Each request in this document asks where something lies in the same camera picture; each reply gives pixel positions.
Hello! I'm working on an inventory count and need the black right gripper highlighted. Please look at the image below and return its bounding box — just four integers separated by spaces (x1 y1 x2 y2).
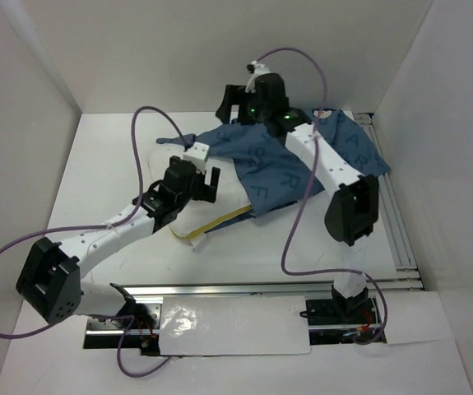
214 85 269 126

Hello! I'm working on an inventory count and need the white pillow with yellow edge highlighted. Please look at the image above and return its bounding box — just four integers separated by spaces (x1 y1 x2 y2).
146 144 252 247

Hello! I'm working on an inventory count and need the blue cartoon print pillowcase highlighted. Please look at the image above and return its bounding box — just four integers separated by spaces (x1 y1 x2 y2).
156 109 390 229

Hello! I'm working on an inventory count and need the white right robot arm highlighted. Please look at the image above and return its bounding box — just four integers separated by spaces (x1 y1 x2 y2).
216 72 379 323

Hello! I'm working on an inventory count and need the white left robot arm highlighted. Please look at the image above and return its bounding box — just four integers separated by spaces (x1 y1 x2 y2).
16 156 220 328

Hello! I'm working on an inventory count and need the white cover sheet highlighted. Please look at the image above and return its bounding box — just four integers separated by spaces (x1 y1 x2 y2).
159 296 311 356

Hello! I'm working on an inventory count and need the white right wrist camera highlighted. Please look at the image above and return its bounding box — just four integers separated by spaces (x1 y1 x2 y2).
245 60 271 93

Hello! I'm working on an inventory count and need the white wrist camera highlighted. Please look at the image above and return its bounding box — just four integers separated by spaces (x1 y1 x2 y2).
182 142 210 174
245 60 271 93

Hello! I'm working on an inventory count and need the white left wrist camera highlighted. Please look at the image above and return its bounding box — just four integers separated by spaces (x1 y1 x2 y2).
182 142 210 174

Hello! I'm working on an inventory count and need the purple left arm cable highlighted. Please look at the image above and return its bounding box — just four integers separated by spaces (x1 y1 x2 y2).
0 105 196 339

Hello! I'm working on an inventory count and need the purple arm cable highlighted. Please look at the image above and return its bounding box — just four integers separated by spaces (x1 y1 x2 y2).
256 48 389 345
0 105 196 339

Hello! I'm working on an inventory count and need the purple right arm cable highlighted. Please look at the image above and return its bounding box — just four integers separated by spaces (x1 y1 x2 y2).
256 48 389 345

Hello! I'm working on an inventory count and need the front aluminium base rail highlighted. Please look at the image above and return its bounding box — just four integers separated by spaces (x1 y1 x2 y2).
83 281 385 356

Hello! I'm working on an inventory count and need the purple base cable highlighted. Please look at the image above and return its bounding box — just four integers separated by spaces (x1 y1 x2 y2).
116 314 179 378

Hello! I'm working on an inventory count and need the aluminium frame rail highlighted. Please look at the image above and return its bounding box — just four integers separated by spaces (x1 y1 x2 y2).
353 111 424 291

